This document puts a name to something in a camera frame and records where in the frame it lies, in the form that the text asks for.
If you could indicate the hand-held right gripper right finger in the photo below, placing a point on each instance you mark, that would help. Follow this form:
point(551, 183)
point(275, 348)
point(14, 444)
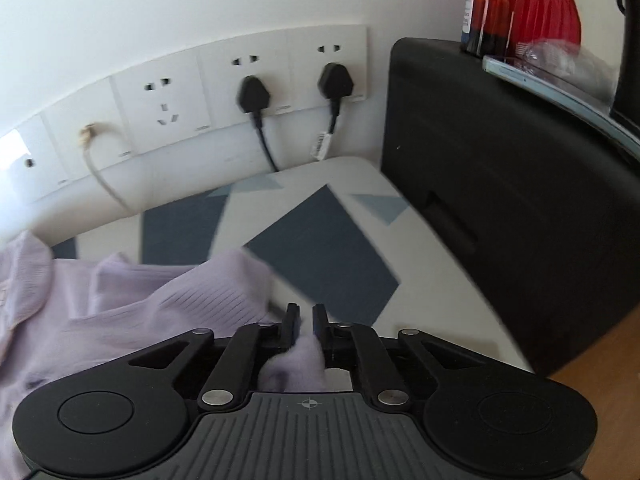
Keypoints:
point(322, 332)

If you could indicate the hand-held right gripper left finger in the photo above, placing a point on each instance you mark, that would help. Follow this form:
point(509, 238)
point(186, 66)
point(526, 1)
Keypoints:
point(235, 360)

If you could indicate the lilac pajama top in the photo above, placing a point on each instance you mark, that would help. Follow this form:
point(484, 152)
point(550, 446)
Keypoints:
point(150, 300)

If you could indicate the black cabinet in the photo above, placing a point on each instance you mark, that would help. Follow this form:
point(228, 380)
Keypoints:
point(500, 185)

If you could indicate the black tagged power plug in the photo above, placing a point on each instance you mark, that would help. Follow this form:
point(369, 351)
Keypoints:
point(335, 82)

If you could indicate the white power socket plate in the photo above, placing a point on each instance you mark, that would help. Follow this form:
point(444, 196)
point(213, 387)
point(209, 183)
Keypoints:
point(220, 70)
point(305, 50)
point(165, 105)

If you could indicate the white aerial socket plate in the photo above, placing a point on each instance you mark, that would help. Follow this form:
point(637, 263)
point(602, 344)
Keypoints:
point(35, 170)

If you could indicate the white network socket plate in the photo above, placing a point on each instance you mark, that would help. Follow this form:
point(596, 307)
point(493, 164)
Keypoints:
point(65, 125)

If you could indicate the glossy smartphone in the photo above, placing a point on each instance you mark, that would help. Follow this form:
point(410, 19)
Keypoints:
point(550, 91)

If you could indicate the amber glass bottle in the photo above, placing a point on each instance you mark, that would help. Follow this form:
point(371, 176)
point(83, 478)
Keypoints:
point(482, 20)

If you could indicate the clear plastic wrapper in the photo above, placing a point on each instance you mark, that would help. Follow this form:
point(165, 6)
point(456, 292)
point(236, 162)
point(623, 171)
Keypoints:
point(565, 60)

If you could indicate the red vase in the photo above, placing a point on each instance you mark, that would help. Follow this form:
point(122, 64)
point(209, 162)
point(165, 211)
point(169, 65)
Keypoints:
point(542, 0)

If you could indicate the black thermos bottle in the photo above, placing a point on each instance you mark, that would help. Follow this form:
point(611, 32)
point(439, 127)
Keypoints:
point(630, 35)

